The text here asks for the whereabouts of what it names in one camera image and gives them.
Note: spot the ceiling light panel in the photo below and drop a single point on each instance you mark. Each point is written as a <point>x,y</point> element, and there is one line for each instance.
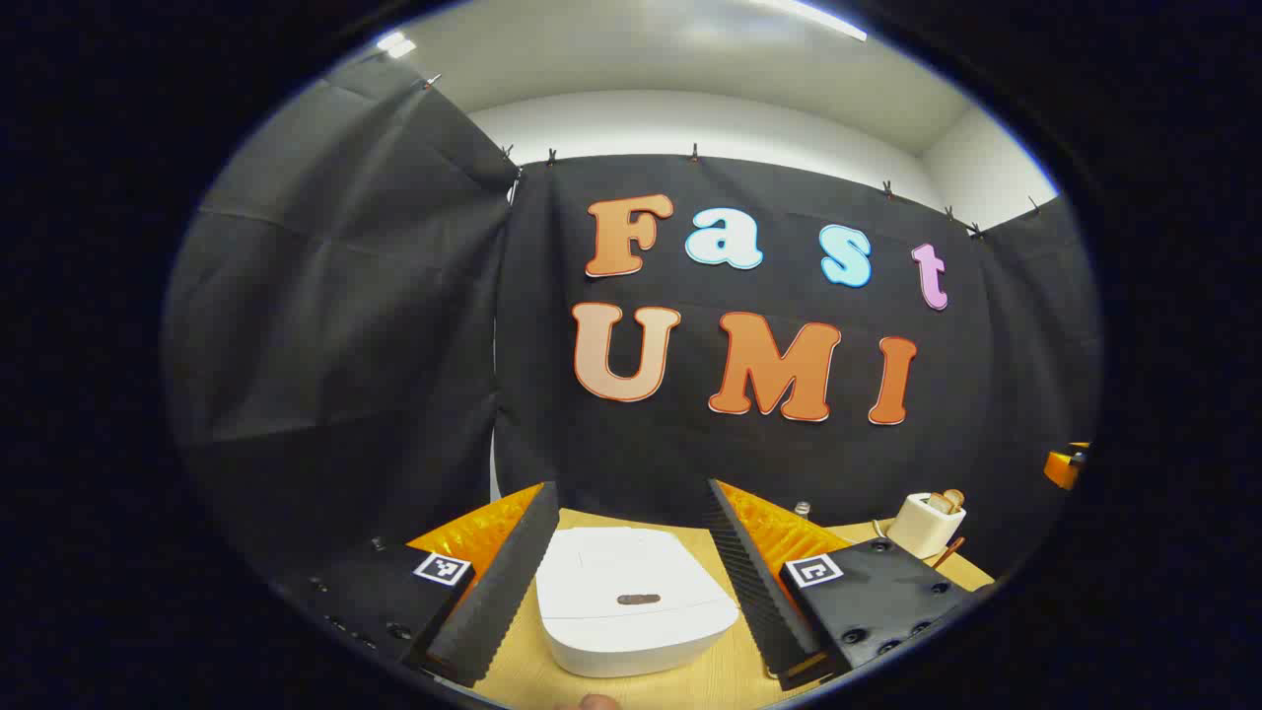
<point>396,44</point>
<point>818,20</point>

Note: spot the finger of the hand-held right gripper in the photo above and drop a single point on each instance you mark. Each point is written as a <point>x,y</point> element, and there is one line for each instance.
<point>1063,465</point>

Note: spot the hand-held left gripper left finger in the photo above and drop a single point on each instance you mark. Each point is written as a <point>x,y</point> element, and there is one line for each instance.
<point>498,592</point>

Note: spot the white toaster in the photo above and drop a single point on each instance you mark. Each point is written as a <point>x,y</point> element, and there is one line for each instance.
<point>922,532</point>

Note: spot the white rice cooker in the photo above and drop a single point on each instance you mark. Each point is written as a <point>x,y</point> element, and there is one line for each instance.
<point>631,631</point>

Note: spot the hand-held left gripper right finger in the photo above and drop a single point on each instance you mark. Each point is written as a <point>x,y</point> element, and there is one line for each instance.
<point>759,592</point>

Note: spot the black backdrop cloth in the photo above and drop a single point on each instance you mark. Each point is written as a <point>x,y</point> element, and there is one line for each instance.
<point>394,345</point>

